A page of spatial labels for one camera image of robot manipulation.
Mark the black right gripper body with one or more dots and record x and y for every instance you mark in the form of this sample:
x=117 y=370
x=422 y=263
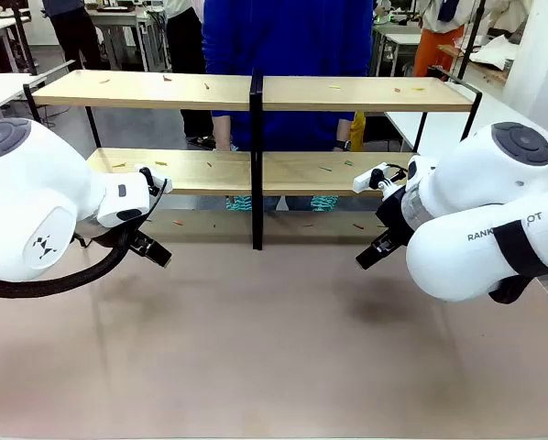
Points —
x=393 y=215

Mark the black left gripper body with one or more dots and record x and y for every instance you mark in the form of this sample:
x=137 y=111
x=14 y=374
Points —
x=142 y=243

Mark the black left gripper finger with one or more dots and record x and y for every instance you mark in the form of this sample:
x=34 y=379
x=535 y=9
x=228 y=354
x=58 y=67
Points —
x=156 y=260
x=160 y=253

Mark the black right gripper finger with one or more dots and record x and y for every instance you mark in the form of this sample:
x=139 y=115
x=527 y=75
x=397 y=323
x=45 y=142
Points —
x=370 y=260
x=374 y=247

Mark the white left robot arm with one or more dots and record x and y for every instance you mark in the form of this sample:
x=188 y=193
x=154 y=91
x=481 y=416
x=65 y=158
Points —
x=31 y=192

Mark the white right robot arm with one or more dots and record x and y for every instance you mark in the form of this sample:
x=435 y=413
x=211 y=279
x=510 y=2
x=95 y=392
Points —
x=485 y=206

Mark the person right forearm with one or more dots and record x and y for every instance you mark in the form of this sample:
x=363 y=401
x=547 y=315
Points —
x=221 y=124

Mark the person left forearm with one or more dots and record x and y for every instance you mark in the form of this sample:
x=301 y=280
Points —
x=344 y=130

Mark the person right hand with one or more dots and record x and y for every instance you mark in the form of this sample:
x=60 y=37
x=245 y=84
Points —
x=226 y=143

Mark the teal patterned shoe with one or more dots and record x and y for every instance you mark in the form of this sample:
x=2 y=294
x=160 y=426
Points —
x=241 y=203
x=324 y=202

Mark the black wristwatch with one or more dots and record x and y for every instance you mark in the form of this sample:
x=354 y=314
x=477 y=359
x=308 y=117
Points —
x=344 y=146

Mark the yellow object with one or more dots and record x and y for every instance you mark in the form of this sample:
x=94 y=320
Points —
x=358 y=133

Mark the person blue jeans legs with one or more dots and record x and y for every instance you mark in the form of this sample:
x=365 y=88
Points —
x=288 y=203

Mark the white side table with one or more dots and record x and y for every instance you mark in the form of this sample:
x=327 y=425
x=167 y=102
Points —
x=439 y=126
x=3 y=91

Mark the black sandal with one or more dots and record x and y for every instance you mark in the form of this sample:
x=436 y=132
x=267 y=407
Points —
x=200 y=143

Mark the bystander orange trousers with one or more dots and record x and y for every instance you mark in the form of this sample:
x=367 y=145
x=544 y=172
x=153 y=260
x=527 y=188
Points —
x=436 y=46

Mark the black stand pole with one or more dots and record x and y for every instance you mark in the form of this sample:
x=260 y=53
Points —
x=24 y=36
x=472 y=36

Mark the bystander white top black trousers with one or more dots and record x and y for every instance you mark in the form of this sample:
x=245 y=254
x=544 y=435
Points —
x=189 y=50

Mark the person torso blue sweater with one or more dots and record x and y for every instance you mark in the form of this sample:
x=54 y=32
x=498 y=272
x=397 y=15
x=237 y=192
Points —
x=292 y=41

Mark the grey background desk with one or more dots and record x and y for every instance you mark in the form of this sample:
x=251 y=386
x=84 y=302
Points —
x=123 y=27

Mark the bystander in dark clothes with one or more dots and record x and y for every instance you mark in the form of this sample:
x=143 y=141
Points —
x=74 y=32

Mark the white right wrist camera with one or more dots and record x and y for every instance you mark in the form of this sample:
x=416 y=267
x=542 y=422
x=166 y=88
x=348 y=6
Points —
x=364 y=181

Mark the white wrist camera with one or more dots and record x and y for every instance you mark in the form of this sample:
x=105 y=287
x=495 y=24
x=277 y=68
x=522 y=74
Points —
x=159 y=179
x=364 y=181

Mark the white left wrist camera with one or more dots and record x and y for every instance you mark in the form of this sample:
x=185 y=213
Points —
x=159 y=179

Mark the wooden shelf unit black frame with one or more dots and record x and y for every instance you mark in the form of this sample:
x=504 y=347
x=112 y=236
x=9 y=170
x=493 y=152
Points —
x=370 y=94
x=141 y=94

